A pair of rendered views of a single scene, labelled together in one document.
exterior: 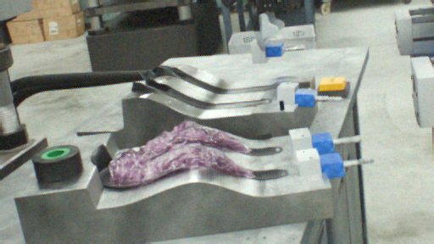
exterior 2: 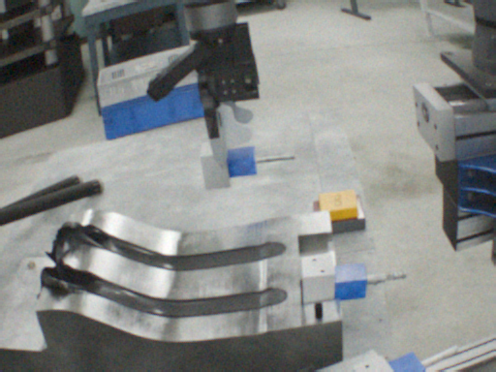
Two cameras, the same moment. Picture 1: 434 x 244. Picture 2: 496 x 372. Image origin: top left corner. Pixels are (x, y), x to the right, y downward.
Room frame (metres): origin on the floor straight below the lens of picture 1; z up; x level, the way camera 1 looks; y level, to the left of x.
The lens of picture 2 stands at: (0.68, 0.13, 1.36)
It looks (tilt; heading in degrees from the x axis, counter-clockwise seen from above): 26 degrees down; 350
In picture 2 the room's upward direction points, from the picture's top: 9 degrees counter-clockwise
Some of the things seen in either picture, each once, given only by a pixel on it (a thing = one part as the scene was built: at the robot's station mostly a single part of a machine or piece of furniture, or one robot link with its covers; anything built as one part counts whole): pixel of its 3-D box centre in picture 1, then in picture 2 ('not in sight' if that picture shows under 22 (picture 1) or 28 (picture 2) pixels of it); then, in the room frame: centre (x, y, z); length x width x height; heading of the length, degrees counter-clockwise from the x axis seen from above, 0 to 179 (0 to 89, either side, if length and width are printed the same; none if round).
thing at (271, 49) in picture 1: (278, 49); (249, 160); (1.64, -0.05, 0.93); 0.13 x 0.05 x 0.05; 74
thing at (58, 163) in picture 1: (58, 163); not in sight; (1.03, 0.36, 0.93); 0.08 x 0.08 x 0.04
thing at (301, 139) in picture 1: (326, 143); (411, 371); (1.15, -0.10, 0.86); 0.13 x 0.05 x 0.05; 92
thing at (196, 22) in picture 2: not in sight; (210, 15); (1.64, -0.03, 1.17); 0.08 x 0.08 x 0.05
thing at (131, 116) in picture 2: not in sight; (150, 101); (4.61, -0.10, 0.11); 0.61 x 0.41 x 0.22; 84
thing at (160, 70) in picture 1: (200, 85); (142, 266); (1.44, 0.14, 0.92); 0.35 x 0.16 x 0.09; 75
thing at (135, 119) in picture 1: (198, 105); (142, 294); (1.45, 0.15, 0.87); 0.50 x 0.26 x 0.14; 75
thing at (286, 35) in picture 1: (273, 44); (146, 75); (4.61, -0.10, 0.28); 0.61 x 0.41 x 0.15; 84
